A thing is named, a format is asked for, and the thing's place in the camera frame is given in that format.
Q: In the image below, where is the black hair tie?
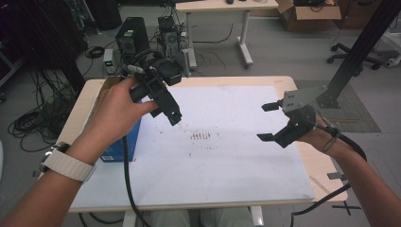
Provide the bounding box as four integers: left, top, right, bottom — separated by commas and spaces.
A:
321, 126, 342, 154

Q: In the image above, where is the small white power supply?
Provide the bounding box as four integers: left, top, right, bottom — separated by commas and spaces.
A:
103, 47, 119, 76

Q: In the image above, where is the wristwatch with white strap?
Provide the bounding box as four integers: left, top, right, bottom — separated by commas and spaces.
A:
40, 141, 97, 183

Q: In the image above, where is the grey floor mat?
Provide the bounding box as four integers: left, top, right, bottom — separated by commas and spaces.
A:
294, 79, 382, 133

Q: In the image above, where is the open grey computer case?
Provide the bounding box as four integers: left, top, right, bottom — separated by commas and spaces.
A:
157, 15, 182, 61

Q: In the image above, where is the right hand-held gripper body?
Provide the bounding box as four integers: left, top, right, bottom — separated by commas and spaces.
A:
273, 84, 329, 149

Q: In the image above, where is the black computer tower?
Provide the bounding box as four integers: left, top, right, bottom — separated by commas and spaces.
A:
114, 16, 150, 61

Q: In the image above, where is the white-legged wooden desk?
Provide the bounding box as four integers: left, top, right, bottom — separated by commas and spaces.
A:
175, 0, 280, 71

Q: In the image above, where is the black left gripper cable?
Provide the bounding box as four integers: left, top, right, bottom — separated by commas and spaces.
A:
121, 48, 166, 227

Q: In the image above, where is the coiled black cable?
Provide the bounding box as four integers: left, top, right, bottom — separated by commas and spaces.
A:
84, 45, 106, 60

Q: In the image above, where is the black metal stand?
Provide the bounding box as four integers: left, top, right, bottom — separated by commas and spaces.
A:
316, 0, 401, 110

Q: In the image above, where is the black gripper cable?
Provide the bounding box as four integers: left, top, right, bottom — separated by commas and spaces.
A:
289, 122, 368, 227
121, 48, 166, 227

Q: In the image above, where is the tangle of black floor cables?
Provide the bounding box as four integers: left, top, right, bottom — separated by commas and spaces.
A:
8, 69, 79, 153

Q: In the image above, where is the person's right hand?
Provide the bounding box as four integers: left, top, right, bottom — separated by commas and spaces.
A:
296, 113, 343, 157

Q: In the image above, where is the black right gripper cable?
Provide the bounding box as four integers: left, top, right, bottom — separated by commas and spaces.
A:
289, 122, 368, 227

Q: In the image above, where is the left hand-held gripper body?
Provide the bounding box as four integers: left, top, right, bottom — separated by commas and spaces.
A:
127, 58, 183, 104

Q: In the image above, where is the white table leg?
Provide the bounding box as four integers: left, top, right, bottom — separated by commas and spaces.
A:
122, 210, 138, 227
249, 206, 265, 227

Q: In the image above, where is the light wooden table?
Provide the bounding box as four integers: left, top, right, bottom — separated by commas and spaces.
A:
56, 75, 349, 213

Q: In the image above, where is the thin black floor cable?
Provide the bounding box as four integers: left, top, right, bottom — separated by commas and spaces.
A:
192, 23, 235, 45

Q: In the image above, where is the black office chair base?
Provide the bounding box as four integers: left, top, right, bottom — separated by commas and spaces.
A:
326, 42, 382, 71

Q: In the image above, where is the blue cardboard box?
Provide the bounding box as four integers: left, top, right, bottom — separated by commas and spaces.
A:
99, 117, 142, 164

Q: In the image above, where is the person's left hand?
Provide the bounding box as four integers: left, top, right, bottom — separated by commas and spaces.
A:
67, 76, 159, 166

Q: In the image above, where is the grey tape strip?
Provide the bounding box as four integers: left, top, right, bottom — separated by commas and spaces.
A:
326, 171, 348, 183

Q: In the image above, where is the open brown cardboard box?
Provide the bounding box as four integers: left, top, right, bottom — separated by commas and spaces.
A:
275, 0, 342, 32

